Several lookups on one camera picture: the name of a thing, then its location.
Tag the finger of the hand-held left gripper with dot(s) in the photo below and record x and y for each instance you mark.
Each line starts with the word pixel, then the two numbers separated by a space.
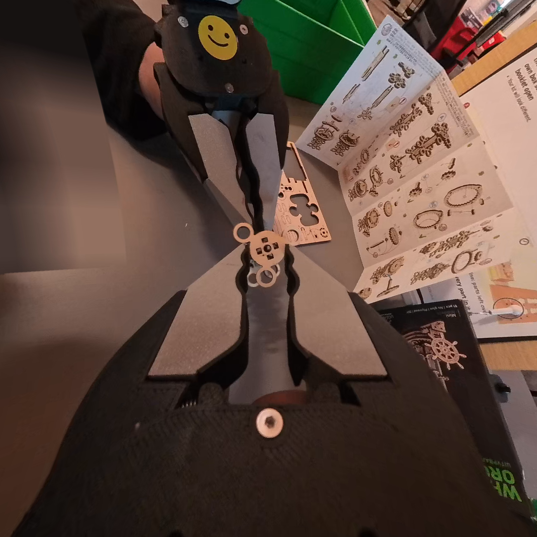
pixel 218 155
pixel 264 159

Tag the black model kit box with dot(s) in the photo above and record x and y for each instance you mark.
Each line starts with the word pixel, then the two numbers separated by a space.
pixel 461 377

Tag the red box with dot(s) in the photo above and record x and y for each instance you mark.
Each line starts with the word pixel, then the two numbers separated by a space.
pixel 470 33

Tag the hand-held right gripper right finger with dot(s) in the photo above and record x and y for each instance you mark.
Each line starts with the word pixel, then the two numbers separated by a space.
pixel 335 331

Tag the green plastic bin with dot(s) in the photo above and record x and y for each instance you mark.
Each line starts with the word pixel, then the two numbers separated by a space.
pixel 310 46

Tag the person's left hand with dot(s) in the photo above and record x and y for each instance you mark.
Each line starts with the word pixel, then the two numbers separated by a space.
pixel 149 79

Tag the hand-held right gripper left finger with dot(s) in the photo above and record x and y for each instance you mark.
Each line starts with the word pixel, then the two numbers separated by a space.
pixel 201 327

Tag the laser-cut wooden parts sheet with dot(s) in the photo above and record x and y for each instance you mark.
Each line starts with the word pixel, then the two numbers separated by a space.
pixel 302 209

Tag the white printed task sheet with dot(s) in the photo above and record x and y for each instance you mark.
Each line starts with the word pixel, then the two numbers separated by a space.
pixel 503 188

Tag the folded assembly instruction leaflet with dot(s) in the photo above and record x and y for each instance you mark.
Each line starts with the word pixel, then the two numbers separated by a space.
pixel 419 176

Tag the person's left forearm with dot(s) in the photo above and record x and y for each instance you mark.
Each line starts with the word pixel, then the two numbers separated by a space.
pixel 121 63

